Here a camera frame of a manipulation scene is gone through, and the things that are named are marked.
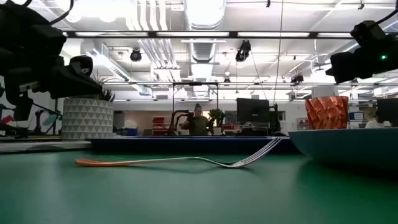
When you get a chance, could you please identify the small distant potted plant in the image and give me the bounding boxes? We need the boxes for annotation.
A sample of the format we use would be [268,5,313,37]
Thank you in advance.
[208,108,225,135]

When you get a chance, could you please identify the red storage bins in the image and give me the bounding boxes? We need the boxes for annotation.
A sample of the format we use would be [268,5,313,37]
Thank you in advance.
[152,116,170,136]

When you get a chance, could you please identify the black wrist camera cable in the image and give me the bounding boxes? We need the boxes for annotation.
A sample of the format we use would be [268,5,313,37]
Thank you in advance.
[49,0,75,26]

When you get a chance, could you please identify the succulent in white patterned pot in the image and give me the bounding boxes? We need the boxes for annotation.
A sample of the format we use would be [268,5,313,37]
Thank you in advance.
[62,72,116,141]

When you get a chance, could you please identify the light blue round plate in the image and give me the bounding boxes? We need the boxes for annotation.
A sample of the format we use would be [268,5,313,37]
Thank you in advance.
[288,127,398,171]

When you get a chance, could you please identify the black ceiling spotlight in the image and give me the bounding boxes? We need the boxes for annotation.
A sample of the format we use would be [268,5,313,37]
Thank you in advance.
[129,49,143,62]
[290,73,305,85]
[234,39,252,63]

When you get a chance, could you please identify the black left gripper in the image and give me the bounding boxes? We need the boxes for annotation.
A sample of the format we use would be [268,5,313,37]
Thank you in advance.
[0,0,104,100]

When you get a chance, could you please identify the red faceted cup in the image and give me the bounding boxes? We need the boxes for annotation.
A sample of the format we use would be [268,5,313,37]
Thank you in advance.
[304,95,349,130]

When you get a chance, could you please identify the black computer monitor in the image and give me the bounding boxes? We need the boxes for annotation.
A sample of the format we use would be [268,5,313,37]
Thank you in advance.
[376,98,398,123]
[236,98,271,124]

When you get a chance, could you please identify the orange-handled metal fork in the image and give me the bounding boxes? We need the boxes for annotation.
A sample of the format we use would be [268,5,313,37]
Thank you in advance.
[74,136,282,169]

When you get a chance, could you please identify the black overhead frame bar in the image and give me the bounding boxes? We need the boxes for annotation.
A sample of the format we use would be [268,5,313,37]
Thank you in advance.
[62,30,355,39]

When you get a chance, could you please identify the dark blue plastic tray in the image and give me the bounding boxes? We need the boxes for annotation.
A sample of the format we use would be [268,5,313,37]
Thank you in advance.
[88,136,300,154]

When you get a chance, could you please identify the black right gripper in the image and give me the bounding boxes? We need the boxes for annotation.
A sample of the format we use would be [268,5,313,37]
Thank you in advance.
[325,20,398,84]

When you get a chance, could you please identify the green table mat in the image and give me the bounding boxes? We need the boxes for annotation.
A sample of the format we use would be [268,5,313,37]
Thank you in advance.
[0,148,398,224]

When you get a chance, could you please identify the person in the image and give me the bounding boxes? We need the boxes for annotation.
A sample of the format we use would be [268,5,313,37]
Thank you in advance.
[180,103,216,136]

